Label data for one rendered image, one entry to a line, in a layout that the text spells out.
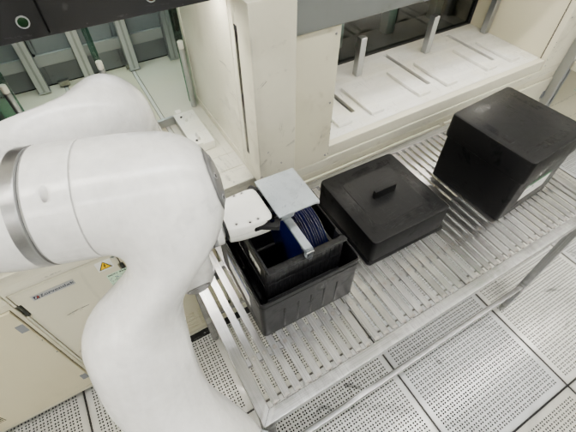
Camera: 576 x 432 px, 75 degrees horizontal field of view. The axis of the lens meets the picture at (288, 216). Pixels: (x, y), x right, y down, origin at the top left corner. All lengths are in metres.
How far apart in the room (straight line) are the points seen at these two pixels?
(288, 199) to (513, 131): 0.77
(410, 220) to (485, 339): 1.03
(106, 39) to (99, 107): 1.43
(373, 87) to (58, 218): 1.46
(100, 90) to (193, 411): 0.34
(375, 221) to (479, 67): 1.03
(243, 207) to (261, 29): 0.39
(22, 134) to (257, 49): 0.62
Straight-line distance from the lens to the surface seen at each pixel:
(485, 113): 1.36
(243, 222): 0.77
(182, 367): 0.41
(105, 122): 0.42
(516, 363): 2.07
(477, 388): 1.95
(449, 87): 1.74
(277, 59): 0.96
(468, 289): 1.20
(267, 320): 0.94
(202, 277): 0.70
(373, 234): 1.09
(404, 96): 1.63
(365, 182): 1.22
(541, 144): 1.32
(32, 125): 0.40
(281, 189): 0.83
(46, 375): 1.68
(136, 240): 0.31
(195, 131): 1.37
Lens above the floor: 1.71
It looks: 50 degrees down
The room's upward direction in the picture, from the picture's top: straight up
